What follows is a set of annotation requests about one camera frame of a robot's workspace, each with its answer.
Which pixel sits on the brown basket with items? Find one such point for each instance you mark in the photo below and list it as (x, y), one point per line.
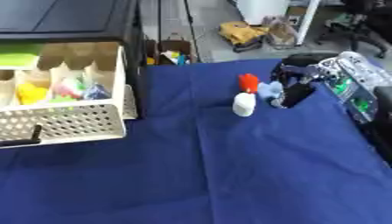
(171, 52)

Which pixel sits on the yellow bag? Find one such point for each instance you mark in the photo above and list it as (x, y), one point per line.
(240, 32)

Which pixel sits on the tan paper bag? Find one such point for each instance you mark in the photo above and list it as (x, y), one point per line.
(280, 33)

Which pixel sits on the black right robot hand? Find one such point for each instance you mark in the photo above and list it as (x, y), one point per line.
(296, 84)

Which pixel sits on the black office chair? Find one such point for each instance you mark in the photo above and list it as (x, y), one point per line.
(357, 23)

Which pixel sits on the dark blue wrapped toy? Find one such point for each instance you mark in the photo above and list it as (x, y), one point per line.
(96, 92)

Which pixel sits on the white cylinder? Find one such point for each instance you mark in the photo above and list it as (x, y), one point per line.
(244, 104)

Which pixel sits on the pink and green toy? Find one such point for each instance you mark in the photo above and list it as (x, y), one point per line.
(69, 89)

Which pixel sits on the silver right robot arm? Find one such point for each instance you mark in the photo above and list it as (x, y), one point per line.
(357, 84)

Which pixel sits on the light blue soft toy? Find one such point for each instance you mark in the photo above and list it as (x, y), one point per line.
(269, 90)

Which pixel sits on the pale compartment drawer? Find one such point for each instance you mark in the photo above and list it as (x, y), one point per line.
(66, 119)

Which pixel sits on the white post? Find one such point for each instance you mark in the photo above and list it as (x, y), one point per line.
(309, 20)

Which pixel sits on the red block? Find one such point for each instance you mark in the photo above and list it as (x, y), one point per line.
(248, 82)

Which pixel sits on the green flat item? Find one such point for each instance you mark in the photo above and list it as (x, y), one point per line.
(18, 57)

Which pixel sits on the black cabinet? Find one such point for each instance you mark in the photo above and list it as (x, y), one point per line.
(76, 17)

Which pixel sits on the yellow toy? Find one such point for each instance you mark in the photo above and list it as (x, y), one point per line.
(30, 94)

